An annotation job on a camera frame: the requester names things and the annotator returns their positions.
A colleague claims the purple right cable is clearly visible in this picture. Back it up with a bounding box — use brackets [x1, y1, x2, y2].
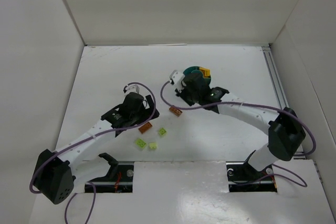
[160, 81, 317, 188]

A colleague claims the lime green lego brick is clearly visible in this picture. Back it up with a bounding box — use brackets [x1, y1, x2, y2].
[134, 138, 147, 149]

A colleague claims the brown lego plate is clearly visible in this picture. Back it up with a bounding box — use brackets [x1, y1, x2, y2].
[169, 106, 182, 117]

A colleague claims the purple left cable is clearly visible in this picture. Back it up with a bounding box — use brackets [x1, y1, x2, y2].
[29, 82, 158, 224]

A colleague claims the yellow orange lego brick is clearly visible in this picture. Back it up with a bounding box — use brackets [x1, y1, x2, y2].
[199, 67, 211, 78]

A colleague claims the purple cable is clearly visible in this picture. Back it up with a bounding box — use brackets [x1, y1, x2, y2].
[29, 82, 158, 224]
[160, 81, 317, 188]

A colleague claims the dark brown lego piece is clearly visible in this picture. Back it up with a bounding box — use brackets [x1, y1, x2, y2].
[138, 122, 153, 134]

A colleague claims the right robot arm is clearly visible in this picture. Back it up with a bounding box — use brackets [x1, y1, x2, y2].
[170, 71, 306, 172]

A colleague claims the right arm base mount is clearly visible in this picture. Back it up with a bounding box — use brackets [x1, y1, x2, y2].
[226, 161, 277, 193]

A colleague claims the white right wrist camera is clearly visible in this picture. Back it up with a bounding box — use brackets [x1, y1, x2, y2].
[169, 70, 185, 92]

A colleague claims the aluminium rail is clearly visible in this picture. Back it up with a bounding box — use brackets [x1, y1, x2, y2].
[261, 46, 307, 159]

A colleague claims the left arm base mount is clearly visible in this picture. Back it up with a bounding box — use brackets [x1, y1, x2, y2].
[85, 153, 134, 194]

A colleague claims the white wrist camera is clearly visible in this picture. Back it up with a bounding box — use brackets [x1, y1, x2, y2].
[123, 84, 140, 96]
[169, 70, 185, 92]

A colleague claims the pale yellow lego brick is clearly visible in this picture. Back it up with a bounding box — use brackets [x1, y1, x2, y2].
[149, 142, 157, 150]

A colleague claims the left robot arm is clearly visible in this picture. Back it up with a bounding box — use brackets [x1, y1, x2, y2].
[32, 92, 160, 205]

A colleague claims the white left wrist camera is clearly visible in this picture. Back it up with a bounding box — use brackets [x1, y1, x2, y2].
[123, 84, 140, 96]

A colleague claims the teal divided round container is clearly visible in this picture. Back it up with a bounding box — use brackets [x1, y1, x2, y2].
[183, 66, 212, 86]

